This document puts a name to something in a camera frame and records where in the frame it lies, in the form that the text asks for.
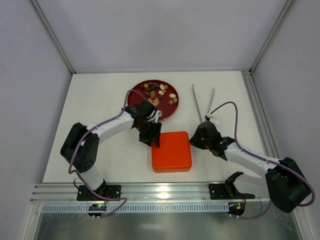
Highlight aluminium frame post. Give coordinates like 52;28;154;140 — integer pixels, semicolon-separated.
29;0;76;75
249;0;297;75

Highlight silver metal tongs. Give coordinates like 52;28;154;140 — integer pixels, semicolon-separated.
191;83;216;123

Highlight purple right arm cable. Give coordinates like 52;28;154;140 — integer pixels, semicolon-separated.
204;101;316;220

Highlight left aluminium frame post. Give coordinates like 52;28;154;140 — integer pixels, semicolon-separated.
29;0;76;75

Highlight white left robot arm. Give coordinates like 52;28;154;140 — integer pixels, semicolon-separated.
60;100;162;201

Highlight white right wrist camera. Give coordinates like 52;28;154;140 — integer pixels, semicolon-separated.
205;114;220;126

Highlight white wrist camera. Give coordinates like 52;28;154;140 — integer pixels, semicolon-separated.
147;110;162;123
205;114;220;126

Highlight right aluminium frame post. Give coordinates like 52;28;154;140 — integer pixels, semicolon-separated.
249;0;297;75

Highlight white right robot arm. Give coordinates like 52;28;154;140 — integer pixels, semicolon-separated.
189;121;315;213

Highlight round dark red tray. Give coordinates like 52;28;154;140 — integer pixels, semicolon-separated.
126;79;180;122

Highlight perforated cable duct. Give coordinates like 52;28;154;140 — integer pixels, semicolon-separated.
41;202;229;214

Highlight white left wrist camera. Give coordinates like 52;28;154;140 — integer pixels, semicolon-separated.
147;110;162;123

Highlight orange box lid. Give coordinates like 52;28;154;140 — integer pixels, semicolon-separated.
151;131;192;173

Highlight aluminium mounting rail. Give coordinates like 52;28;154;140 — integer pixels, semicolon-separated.
29;181;303;202

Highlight brown chocolate on centre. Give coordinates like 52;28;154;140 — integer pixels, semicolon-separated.
150;91;156;100

